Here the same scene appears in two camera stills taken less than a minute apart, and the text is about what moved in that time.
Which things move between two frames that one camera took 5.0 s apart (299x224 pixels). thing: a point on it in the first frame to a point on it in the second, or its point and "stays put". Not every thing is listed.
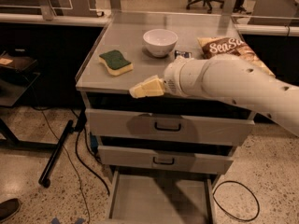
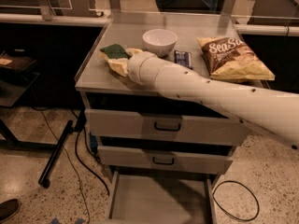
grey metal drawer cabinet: [163, 151] stays put
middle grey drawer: [153, 159] stays put
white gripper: [173, 78] to [135, 66]
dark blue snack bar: [186, 54] stays put
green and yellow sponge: [116, 63] to [114, 51]
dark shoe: [8, 208] stays put
